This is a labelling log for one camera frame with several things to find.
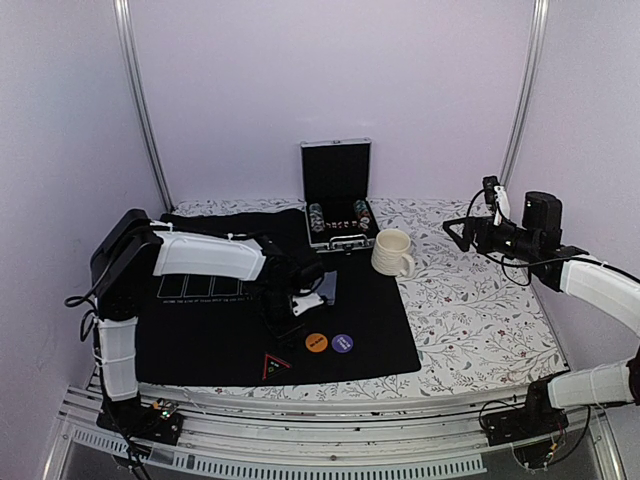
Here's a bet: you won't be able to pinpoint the aluminium poker chip case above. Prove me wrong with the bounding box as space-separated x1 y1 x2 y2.
300 138 380 253

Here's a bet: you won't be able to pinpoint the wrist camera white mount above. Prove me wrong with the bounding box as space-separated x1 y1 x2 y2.
292 293 325 317
482 176 510 226

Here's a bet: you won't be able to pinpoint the right aluminium corner post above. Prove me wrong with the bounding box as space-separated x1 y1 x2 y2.
499 0 550 186

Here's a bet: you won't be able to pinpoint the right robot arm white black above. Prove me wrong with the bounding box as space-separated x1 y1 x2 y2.
443 185 639 436

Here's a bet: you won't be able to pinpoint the orange big blind button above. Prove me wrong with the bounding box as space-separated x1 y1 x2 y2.
305 333 328 353

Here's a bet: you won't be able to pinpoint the left chip stack in case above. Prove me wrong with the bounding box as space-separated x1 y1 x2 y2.
308 203 325 233

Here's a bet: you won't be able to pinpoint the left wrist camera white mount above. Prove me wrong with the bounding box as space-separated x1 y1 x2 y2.
292 293 325 317

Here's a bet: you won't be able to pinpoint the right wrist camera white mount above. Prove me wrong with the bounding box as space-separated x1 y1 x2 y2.
482 176 510 226

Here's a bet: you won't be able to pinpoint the aluminium front rail frame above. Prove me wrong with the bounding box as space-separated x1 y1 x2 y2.
44 384 630 479

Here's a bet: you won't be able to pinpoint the aluminium corner post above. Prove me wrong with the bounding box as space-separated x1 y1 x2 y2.
113 0 174 212
499 0 550 186

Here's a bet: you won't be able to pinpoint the red dice row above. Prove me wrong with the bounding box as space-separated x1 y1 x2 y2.
325 220 359 230

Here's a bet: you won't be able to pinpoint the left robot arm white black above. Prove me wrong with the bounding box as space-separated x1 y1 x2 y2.
63 209 326 434

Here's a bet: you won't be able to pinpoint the black poker mat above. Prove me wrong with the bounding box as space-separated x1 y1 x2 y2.
133 208 422 387

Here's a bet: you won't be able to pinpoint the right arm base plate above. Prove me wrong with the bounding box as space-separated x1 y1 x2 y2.
478 400 569 446

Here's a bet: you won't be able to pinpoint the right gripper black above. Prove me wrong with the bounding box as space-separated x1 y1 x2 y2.
444 215 540 263

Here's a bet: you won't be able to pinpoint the triangular red black marker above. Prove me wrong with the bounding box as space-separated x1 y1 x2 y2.
262 353 292 381

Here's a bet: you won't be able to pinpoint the purple small blind button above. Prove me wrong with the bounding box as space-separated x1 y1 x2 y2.
331 334 354 354

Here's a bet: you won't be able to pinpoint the chip stack in case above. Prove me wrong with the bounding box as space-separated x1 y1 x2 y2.
353 200 371 231
308 203 325 233

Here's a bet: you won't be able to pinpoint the right chip stack in case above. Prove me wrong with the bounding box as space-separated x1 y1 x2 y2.
353 200 371 231

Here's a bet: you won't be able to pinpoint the left aluminium corner post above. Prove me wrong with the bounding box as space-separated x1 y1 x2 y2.
113 0 174 212

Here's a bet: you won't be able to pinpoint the cream ribbed ceramic mug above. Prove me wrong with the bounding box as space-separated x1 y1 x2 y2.
371 229 415 278

